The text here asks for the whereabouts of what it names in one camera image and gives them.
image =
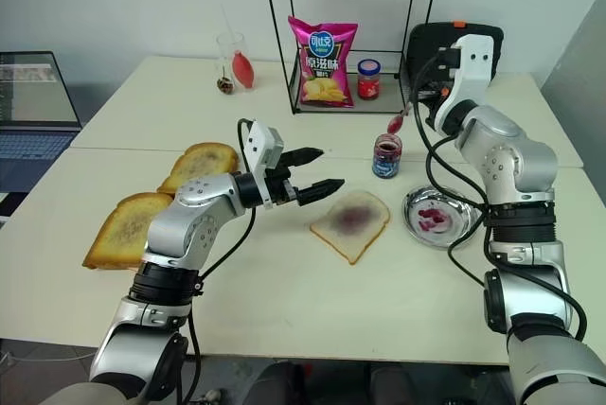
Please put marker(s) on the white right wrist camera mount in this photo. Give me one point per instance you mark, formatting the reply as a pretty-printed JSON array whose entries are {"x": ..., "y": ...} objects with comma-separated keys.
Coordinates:
[{"x": 471, "y": 69}]

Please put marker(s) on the red teardrop-shaped object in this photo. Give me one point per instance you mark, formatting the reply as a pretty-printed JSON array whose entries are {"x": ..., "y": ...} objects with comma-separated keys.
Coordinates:
[{"x": 244, "y": 69}]

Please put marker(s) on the red jam jar with lid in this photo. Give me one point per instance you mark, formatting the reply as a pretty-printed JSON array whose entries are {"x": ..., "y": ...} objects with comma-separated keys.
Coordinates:
[{"x": 369, "y": 81}]

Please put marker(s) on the jam-covered spoon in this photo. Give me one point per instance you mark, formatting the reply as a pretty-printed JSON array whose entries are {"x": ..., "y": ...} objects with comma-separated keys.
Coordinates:
[{"x": 394, "y": 125}]

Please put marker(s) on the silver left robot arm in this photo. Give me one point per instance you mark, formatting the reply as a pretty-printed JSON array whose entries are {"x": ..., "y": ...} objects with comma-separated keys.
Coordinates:
[{"x": 184, "y": 230}]

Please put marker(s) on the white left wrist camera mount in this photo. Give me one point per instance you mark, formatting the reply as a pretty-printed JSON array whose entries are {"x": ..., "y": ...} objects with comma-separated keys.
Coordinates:
[{"x": 263, "y": 142}]

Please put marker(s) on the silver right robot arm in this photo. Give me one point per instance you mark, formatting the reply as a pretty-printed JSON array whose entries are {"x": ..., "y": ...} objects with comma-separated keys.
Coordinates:
[{"x": 516, "y": 163}]

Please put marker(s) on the white bread slice with jam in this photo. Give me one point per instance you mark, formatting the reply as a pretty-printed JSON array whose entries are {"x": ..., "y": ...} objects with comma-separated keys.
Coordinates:
[{"x": 352, "y": 223}]

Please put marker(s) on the toasted bread slice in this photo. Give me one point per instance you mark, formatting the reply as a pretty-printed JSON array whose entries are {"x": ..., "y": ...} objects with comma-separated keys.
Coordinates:
[
  {"x": 128, "y": 230},
  {"x": 203, "y": 163}
]

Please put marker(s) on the open laptop computer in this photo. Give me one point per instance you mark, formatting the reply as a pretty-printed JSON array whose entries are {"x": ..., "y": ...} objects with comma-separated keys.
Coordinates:
[{"x": 33, "y": 107}]

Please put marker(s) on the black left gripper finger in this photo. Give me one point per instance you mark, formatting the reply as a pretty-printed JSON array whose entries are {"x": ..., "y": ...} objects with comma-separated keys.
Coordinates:
[
  {"x": 322, "y": 189},
  {"x": 303, "y": 156}
]

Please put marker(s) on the black bag with orange tab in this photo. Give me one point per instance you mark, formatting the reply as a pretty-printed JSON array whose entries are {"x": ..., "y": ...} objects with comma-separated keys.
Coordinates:
[{"x": 426, "y": 45}]

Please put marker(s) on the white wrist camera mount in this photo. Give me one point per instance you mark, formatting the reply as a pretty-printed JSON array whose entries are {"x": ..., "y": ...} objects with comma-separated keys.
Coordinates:
[
  {"x": 263, "y": 142},
  {"x": 471, "y": 69}
]

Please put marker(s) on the clear drinking glass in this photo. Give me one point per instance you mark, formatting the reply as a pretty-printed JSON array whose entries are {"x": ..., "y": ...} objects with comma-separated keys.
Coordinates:
[{"x": 226, "y": 52}]

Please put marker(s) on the small dried fruit ornament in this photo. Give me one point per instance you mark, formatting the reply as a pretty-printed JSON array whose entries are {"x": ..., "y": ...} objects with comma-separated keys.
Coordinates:
[{"x": 224, "y": 85}]

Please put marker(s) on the dark rounded shape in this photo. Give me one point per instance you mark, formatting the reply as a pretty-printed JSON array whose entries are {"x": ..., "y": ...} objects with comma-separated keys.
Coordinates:
[{"x": 279, "y": 383}]

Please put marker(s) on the shiny metal dish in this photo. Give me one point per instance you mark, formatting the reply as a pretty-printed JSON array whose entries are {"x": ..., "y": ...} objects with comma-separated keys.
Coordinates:
[{"x": 438, "y": 218}]

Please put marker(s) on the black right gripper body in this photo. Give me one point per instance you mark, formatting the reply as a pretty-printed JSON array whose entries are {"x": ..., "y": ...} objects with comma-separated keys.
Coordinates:
[{"x": 433, "y": 109}]

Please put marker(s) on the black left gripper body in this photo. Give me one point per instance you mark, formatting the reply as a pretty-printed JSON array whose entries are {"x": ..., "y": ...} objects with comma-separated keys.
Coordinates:
[{"x": 280, "y": 187}]

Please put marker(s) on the pink potato chips bag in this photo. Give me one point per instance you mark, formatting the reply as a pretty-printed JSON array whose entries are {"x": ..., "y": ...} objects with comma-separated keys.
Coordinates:
[{"x": 323, "y": 64}]

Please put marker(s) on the open blue-label jam jar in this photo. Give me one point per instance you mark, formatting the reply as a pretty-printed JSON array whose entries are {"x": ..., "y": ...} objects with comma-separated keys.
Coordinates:
[{"x": 387, "y": 159}]

